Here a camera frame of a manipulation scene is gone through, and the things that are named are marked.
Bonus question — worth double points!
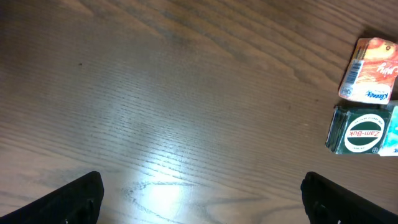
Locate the teal Kleenex tissue pack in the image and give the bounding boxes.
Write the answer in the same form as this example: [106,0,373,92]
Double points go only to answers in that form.
[378,100,397,157]

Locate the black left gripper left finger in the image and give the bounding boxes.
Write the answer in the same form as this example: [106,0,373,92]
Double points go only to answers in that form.
[1,171,104,224]

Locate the orange Kleenex tissue pack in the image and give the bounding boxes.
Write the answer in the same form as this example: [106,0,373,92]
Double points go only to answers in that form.
[338,37,397,105]

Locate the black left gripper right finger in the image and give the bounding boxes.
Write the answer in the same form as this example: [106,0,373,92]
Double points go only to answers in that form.
[300,172,397,224]

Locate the green Zam-Buk box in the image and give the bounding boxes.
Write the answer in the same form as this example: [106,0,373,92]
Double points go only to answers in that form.
[325,106,391,155]

